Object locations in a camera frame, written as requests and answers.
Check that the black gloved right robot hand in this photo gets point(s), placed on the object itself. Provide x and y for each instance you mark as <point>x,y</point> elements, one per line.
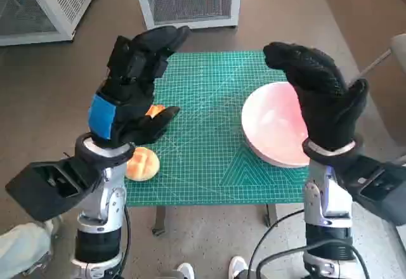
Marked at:
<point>326,107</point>

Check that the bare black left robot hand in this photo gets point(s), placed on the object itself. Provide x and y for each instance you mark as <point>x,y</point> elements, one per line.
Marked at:
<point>131,101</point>

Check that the white shoe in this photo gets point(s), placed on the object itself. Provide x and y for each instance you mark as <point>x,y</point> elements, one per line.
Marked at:
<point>238,268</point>
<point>185,271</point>

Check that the black table leg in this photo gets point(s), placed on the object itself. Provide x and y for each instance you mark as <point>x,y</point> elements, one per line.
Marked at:
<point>272,215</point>
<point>160,218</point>

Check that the round toy bread bun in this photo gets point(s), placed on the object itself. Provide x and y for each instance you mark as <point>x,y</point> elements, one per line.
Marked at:
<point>142,165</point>

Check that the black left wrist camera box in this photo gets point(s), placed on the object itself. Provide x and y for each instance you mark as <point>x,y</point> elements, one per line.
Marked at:
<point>41,187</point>

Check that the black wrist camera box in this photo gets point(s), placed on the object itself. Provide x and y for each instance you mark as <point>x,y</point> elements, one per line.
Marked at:
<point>41,187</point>
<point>377,187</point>

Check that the pink bowl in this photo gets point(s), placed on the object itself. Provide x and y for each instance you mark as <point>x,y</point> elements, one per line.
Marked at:
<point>272,127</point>

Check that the long toy bread loaf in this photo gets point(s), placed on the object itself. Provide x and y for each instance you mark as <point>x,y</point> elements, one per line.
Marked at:
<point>153,110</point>

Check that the green cutting mat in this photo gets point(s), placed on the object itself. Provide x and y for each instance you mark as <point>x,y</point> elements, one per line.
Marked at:
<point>203,127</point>

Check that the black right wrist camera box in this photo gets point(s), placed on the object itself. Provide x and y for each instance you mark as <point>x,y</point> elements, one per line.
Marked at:
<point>377,187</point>

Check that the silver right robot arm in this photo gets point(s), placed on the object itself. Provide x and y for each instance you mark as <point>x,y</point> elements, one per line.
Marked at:
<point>330,203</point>

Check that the grey chair with metal leg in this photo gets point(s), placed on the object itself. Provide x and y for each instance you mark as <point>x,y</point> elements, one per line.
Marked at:
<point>399,57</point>

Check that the large white mesh cabinet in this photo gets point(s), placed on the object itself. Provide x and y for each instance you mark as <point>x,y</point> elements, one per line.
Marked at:
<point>63,3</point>

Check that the small white mesh cabinet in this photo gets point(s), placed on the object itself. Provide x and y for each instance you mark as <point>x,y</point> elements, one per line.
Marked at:
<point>190,3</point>

